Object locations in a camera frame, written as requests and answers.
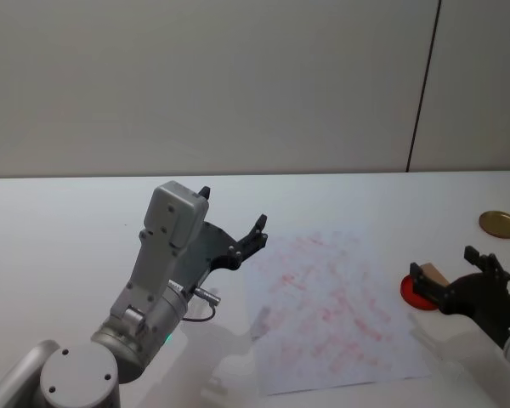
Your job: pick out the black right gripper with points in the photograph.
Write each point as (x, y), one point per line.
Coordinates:
(480, 297)

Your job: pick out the small wooden block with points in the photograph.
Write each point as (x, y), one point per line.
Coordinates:
(433, 273)

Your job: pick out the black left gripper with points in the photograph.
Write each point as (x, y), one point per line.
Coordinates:
(214, 248)

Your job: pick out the red round disc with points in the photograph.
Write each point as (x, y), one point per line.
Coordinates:
(412, 299)

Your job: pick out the white paper with red marks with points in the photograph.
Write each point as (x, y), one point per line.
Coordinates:
(331, 314)

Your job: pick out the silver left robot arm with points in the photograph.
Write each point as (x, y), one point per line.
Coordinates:
(157, 255)

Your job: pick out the round gold lid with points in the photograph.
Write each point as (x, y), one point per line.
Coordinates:
(499, 224)

